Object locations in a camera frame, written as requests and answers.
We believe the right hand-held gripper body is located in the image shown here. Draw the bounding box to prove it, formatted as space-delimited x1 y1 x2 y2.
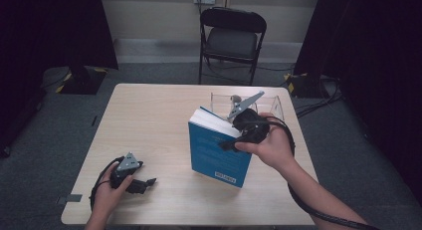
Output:
227 91 272 145

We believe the clear acrylic book rack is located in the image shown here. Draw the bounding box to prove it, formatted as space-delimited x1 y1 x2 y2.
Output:
209 92 286 123

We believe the bundle of black floor cables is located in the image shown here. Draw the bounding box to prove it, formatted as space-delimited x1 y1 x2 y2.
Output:
295 75 344 119

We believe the black folding chair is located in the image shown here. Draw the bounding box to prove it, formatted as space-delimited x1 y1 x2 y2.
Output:
198 6 268 87

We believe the blue book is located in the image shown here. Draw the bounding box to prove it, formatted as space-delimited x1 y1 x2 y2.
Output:
187 106 253 189

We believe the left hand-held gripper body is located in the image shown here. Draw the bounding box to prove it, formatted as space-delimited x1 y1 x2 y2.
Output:
108 151 145 190

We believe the black stand base striped tape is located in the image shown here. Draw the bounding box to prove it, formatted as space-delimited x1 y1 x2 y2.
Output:
283 72 321 99
41 65 108 96

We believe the grey tape strip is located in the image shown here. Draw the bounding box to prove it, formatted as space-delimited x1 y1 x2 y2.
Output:
56 193 84 205

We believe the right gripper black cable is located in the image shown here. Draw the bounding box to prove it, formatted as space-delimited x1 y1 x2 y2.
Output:
238 118 379 230

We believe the person's right hand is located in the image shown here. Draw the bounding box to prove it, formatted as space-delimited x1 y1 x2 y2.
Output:
234 112 297 172

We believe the person's left hand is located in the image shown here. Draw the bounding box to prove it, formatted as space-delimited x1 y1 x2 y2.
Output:
93 171 135 221

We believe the black curtain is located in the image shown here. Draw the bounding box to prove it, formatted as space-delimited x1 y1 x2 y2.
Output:
293 0 422 204
0 0 119 158

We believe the thin black floor cable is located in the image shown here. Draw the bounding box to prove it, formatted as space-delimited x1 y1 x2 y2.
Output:
257 64 295 73

